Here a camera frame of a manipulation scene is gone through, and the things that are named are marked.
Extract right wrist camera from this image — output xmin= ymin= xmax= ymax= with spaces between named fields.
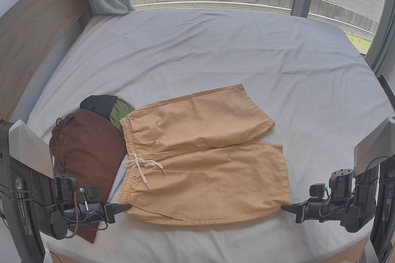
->
xmin=309 ymin=183 xmax=327 ymax=202

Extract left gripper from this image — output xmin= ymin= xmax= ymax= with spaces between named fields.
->
xmin=77 ymin=202 xmax=117 ymax=225

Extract olive green garment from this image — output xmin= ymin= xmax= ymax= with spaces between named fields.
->
xmin=109 ymin=98 xmax=136 ymax=139

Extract bed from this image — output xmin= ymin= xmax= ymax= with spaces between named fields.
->
xmin=0 ymin=0 xmax=395 ymax=263

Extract white garment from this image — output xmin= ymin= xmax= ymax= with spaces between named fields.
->
xmin=106 ymin=157 xmax=128 ymax=205

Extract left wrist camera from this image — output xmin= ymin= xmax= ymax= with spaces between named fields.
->
xmin=83 ymin=185 xmax=101 ymax=204

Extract black garment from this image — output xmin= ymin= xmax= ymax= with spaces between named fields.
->
xmin=80 ymin=95 xmax=119 ymax=120

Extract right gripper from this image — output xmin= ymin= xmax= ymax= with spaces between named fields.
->
xmin=295 ymin=201 xmax=331 ymax=224

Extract dark brown shorts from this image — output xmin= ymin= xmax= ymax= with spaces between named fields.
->
xmin=49 ymin=109 xmax=128 ymax=244

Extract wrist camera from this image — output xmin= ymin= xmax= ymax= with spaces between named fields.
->
xmin=309 ymin=183 xmax=327 ymax=202
xmin=83 ymin=185 xmax=101 ymax=204

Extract tan shorts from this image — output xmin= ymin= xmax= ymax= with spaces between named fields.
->
xmin=119 ymin=84 xmax=292 ymax=226

